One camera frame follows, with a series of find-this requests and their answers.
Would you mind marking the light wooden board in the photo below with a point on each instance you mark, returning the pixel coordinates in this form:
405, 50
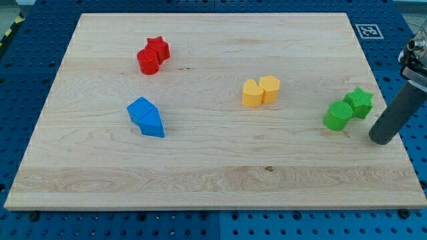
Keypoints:
86, 154

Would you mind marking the yellow heart block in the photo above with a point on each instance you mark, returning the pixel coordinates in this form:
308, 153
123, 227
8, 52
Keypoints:
252, 94

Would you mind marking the blue arrow-shaped block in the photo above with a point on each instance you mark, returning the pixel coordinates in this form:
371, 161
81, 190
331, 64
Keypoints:
151, 124

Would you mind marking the yellow pentagon block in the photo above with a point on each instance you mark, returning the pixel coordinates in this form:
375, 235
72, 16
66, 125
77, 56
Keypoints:
271, 87

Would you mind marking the blue cube block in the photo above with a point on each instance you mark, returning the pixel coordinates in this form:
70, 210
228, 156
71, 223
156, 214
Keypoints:
138, 109

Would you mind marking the red star block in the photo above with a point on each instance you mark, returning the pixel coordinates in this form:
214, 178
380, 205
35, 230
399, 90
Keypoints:
161, 48

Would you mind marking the red cylinder block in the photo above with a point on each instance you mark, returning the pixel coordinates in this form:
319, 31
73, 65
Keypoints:
148, 62

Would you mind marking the green cylinder block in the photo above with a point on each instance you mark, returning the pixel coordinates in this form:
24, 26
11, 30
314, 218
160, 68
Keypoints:
338, 115

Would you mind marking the green star block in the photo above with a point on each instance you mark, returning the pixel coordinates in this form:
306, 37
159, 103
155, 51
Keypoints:
360, 101

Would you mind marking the white fiducial marker tag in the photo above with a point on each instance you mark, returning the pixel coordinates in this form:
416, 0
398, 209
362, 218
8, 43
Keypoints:
369, 31

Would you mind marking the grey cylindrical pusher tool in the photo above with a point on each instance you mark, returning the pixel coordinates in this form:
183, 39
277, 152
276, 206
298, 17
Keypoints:
407, 101

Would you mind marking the yellow black hazard tape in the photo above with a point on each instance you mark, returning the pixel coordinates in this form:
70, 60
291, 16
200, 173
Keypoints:
12, 30

